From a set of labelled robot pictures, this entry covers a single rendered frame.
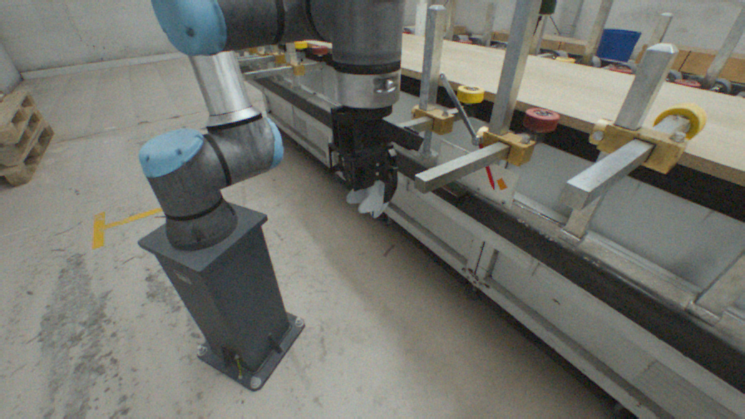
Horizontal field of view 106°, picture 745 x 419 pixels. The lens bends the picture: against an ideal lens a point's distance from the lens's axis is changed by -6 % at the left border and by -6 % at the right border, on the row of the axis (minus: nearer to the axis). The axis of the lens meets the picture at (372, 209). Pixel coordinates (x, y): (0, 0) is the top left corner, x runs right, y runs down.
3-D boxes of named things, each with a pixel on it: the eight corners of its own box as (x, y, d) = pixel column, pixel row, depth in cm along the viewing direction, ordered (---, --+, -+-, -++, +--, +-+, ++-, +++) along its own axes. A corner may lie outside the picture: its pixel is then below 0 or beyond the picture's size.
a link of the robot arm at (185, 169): (154, 199, 81) (125, 140, 70) (214, 176, 91) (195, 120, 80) (171, 224, 72) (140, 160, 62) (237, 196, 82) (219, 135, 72)
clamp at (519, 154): (518, 167, 70) (525, 147, 67) (472, 146, 79) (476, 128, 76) (531, 160, 73) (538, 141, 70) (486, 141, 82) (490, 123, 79)
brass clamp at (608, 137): (664, 175, 48) (682, 147, 45) (584, 145, 57) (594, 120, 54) (675, 165, 51) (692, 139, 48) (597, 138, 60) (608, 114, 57)
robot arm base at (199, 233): (200, 258, 77) (186, 229, 71) (154, 238, 83) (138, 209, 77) (252, 217, 91) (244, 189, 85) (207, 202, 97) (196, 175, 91)
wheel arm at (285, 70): (246, 82, 144) (244, 73, 142) (244, 81, 147) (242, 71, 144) (326, 69, 165) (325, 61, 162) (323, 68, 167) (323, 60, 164)
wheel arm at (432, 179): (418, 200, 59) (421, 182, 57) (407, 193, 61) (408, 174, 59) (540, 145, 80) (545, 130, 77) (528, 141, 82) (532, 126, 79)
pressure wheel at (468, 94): (479, 128, 96) (487, 91, 89) (454, 126, 97) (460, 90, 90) (475, 119, 102) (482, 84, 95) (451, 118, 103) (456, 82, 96)
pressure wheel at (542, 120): (535, 162, 77) (550, 119, 71) (508, 150, 83) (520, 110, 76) (550, 155, 81) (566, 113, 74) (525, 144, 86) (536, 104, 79)
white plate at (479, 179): (508, 210, 77) (519, 176, 71) (435, 169, 94) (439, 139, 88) (510, 209, 77) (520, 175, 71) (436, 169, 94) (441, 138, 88)
